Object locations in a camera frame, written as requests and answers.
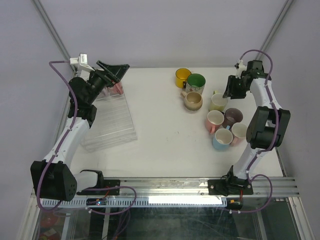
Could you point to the aluminium mounting rail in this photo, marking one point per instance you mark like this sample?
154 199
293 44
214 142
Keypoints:
163 186

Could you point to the mauve purple mug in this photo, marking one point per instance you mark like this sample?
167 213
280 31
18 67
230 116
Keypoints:
232 116

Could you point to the beige stoneware mug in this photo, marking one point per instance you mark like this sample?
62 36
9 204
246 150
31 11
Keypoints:
192 101

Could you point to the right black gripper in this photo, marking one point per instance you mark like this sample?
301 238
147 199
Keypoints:
230 90

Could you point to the pink patterned mug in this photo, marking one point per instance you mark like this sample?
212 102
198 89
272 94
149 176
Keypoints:
116 89

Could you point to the black connector box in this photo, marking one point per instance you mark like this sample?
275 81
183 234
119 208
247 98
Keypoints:
234 204

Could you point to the pale yellow mug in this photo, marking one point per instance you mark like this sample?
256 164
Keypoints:
217 103

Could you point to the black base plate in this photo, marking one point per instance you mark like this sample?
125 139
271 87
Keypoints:
219 187
106 183

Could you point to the clear acrylic dish rack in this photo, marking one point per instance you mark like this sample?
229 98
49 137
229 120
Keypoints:
112 125

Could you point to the small electronics board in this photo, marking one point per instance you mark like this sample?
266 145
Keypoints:
96 201

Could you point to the pink mug white inside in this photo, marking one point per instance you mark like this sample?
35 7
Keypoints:
213 121

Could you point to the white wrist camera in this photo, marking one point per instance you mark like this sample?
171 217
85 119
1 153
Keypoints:
81 61
240 68

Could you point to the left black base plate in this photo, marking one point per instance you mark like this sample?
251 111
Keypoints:
106 183

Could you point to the green-inside patterned mug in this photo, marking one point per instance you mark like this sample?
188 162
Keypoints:
195 83

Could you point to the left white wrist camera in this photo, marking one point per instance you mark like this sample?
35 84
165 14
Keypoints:
81 61

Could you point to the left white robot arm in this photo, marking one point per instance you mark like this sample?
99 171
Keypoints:
57 162

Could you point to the lavender mug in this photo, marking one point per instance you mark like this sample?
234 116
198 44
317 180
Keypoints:
104 92

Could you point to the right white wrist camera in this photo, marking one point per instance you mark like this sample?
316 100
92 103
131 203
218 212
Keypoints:
240 68

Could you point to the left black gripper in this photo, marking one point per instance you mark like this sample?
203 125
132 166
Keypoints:
116 72

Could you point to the light blue mug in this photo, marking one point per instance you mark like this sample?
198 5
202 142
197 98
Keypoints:
222 139

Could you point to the light pink mug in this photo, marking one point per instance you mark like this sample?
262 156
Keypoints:
239 131

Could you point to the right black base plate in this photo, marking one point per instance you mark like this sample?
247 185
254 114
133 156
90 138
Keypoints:
219 187

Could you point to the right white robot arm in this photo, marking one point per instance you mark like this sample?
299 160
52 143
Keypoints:
267 127

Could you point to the white slotted cable duct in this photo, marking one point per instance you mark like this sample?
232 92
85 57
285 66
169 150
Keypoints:
152 201

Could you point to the yellow glass cup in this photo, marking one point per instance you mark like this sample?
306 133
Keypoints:
181 76

